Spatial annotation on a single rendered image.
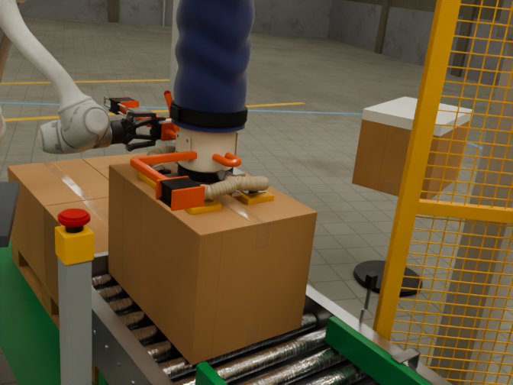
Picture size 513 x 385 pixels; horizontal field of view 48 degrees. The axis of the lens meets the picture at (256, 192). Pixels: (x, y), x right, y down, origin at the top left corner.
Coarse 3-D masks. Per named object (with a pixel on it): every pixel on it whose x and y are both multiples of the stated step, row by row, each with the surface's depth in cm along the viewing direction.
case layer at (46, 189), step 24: (24, 168) 296; (48, 168) 300; (72, 168) 303; (96, 168) 307; (24, 192) 276; (48, 192) 268; (72, 192) 271; (96, 192) 274; (24, 216) 282; (48, 216) 249; (96, 216) 248; (24, 240) 288; (48, 240) 254; (96, 240) 227; (48, 264) 259
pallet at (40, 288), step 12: (12, 240) 309; (12, 252) 312; (24, 264) 306; (24, 276) 297; (36, 276) 297; (36, 288) 286; (48, 288) 265; (48, 300) 267; (48, 312) 269; (96, 372) 226
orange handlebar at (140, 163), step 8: (184, 152) 163; (192, 152) 164; (136, 160) 152; (144, 160) 155; (152, 160) 157; (160, 160) 158; (168, 160) 160; (176, 160) 161; (216, 160) 164; (224, 160) 161; (232, 160) 161; (240, 160) 162; (136, 168) 151; (144, 168) 147; (152, 168) 147; (152, 176) 144; (160, 176) 142
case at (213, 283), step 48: (144, 192) 169; (144, 240) 173; (192, 240) 148; (240, 240) 154; (288, 240) 164; (144, 288) 178; (192, 288) 152; (240, 288) 160; (288, 288) 171; (192, 336) 156; (240, 336) 166
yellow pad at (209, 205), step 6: (138, 174) 180; (144, 180) 177; (150, 180) 174; (204, 204) 160; (210, 204) 160; (216, 204) 161; (186, 210) 158; (192, 210) 156; (198, 210) 157; (204, 210) 158; (210, 210) 160; (216, 210) 161
